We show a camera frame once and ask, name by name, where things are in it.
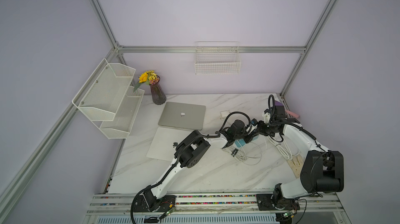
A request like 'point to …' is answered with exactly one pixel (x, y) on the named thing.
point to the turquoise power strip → (239, 142)
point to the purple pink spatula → (277, 103)
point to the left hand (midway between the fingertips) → (256, 132)
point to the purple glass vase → (158, 92)
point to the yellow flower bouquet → (149, 77)
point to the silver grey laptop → (183, 115)
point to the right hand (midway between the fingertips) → (257, 132)
